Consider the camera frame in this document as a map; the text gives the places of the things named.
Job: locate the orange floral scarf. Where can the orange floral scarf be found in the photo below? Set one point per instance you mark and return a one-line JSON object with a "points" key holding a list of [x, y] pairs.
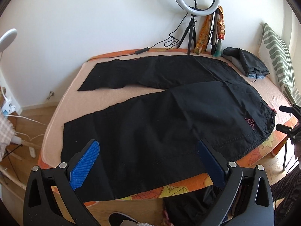
{"points": [[202, 42]]}

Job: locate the black white shoe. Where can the black white shoe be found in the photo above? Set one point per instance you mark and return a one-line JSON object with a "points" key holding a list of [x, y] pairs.
{"points": [[119, 219]]}

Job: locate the checkered cloth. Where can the checkered cloth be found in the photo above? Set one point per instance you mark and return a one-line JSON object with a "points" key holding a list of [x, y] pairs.
{"points": [[6, 134]]}

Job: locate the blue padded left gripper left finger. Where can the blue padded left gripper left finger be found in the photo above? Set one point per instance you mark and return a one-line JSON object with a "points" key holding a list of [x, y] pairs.
{"points": [[81, 163]]}

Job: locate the grey folded tripod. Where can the grey folded tripod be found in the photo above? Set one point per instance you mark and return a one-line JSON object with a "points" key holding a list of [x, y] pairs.
{"points": [[214, 32]]}

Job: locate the white desk lamp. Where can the white desk lamp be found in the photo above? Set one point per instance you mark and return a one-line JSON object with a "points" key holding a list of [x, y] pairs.
{"points": [[7, 39]]}

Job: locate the metal door stopper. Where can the metal door stopper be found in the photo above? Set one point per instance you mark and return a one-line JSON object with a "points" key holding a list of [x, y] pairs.
{"points": [[51, 93]]}

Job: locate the white ring light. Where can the white ring light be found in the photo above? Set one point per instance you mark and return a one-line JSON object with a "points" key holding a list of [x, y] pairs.
{"points": [[198, 12]]}

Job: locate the dark folded clothes pile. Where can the dark folded clothes pile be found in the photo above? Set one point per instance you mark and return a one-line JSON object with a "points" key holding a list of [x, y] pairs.
{"points": [[249, 64]]}

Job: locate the black pants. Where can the black pants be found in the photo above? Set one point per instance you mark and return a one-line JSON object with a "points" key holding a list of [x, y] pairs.
{"points": [[149, 141]]}

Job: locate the black mini tripod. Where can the black mini tripod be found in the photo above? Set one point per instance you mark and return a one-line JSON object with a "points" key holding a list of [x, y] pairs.
{"points": [[191, 31]]}

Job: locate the green white patterned pillow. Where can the green white patterned pillow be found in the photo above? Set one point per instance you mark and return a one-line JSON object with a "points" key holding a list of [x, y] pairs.
{"points": [[275, 55]]}

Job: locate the orange knotted fabric garland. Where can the orange knotted fabric garland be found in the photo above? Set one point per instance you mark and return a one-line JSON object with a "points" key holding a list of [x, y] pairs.
{"points": [[220, 32]]}

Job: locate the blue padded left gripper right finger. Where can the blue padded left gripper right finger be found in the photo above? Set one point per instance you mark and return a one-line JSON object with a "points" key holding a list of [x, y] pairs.
{"points": [[215, 164]]}

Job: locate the white power strip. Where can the white power strip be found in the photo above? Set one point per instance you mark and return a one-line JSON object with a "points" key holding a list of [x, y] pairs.
{"points": [[32, 152]]}

